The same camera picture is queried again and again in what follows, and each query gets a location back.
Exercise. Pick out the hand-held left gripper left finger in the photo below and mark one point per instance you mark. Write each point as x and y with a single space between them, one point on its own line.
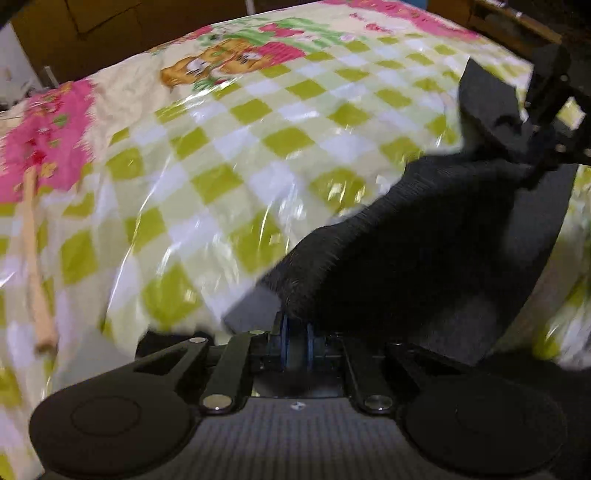
286 344

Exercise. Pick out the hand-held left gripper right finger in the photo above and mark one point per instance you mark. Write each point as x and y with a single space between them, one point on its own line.
310 344

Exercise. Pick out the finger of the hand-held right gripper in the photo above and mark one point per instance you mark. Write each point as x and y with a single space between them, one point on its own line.
547 87
570 145

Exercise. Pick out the dark grey pants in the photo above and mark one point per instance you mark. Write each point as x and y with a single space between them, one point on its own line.
415 258

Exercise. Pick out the wooden bedside cabinet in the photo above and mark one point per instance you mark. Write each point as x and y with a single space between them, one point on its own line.
517 23

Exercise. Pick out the checked printed bed blanket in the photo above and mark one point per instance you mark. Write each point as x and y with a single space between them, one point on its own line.
231 138

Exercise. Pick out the wooden stick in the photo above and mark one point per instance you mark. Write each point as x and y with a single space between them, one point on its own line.
37 258

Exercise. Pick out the brown wooden wardrobe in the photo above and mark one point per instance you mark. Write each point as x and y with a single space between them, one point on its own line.
115 32

